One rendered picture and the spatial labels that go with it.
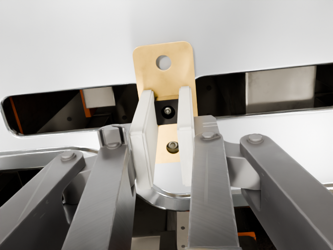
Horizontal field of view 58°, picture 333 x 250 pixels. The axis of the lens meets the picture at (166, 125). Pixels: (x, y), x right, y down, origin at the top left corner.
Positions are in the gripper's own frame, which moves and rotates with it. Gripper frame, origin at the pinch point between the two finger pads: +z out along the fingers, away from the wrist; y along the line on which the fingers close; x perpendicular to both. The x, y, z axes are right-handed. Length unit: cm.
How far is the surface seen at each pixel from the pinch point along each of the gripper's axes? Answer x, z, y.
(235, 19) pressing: 5.1, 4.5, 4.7
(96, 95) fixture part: -2.3, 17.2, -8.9
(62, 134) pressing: -1.5, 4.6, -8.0
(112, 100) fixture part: -3.0, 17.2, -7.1
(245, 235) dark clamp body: -15.6, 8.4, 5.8
